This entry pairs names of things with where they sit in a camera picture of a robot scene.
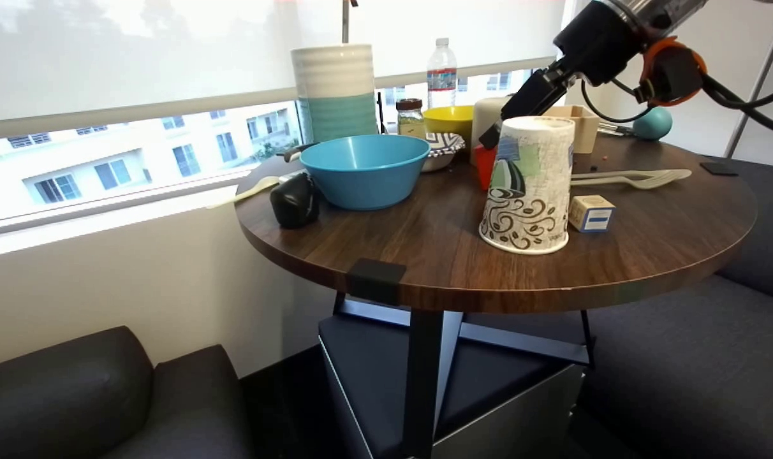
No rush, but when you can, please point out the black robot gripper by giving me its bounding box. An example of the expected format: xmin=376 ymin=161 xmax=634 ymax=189
xmin=499 ymin=0 xmax=655 ymax=121

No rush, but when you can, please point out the orange rectangular block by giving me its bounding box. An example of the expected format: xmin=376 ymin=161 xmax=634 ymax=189
xmin=473 ymin=145 xmax=498 ymax=192

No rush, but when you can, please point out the patterned paper coffee cup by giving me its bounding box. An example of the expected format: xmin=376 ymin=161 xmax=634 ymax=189
xmin=476 ymin=115 xmax=573 ymax=255

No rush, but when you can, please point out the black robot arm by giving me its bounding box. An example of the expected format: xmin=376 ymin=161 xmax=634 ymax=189
xmin=501 ymin=0 xmax=707 ymax=117

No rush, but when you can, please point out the small white cube block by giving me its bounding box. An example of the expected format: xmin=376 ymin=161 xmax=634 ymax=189
xmin=568 ymin=195 xmax=615 ymax=232

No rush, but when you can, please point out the white cylindrical container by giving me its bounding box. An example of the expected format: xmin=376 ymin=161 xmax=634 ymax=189
xmin=471 ymin=98 xmax=504 ymax=149

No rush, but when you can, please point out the white square box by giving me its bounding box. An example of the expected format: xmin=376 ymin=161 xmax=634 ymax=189
xmin=549 ymin=106 xmax=598 ymax=155

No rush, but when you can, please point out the clear plastic water bottle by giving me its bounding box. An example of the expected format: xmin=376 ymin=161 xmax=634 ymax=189
xmin=425 ymin=38 xmax=457 ymax=108

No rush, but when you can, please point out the yellow bowl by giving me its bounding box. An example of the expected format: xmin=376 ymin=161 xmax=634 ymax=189
xmin=424 ymin=106 xmax=471 ymax=140

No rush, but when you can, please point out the patterned small dish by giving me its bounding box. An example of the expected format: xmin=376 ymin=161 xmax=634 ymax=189
xmin=424 ymin=133 xmax=467 ymax=172

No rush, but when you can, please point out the teal ball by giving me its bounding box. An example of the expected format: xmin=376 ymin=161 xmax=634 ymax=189
xmin=630 ymin=108 xmax=674 ymax=140

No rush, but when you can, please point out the small glass jar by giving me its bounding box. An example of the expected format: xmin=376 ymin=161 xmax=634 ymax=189
xmin=394 ymin=98 xmax=425 ymax=139

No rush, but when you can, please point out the round wooden table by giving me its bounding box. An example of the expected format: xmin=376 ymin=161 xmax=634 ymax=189
xmin=237 ymin=139 xmax=755 ymax=459

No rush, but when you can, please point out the blue plastic bowl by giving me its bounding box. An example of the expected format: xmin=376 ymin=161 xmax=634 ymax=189
xmin=297 ymin=135 xmax=429 ymax=212

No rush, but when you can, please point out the white and teal ribbed canister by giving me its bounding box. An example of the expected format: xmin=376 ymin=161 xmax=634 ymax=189
xmin=291 ymin=45 xmax=376 ymax=140

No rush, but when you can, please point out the black tape patch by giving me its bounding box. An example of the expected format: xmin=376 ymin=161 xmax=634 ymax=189
xmin=346 ymin=260 xmax=405 ymax=305
xmin=700 ymin=163 xmax=740 ymax=177

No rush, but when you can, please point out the black tape patch front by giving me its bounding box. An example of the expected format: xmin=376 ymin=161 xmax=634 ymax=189
xmin=346 ymin=260 xmax=405 ymax=305

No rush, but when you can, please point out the black computer mouse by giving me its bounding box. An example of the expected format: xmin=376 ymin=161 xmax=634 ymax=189
xmin=269 ymin=173 xmax=318 ymax=229

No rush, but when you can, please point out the dark grey sofa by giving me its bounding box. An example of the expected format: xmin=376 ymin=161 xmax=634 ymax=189
xmin=581 ymin=161 xmax=773 ymax=459

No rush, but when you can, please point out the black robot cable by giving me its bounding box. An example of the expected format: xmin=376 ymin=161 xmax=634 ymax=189
xmin=579 ymin=74 xmax=773 ymax=139

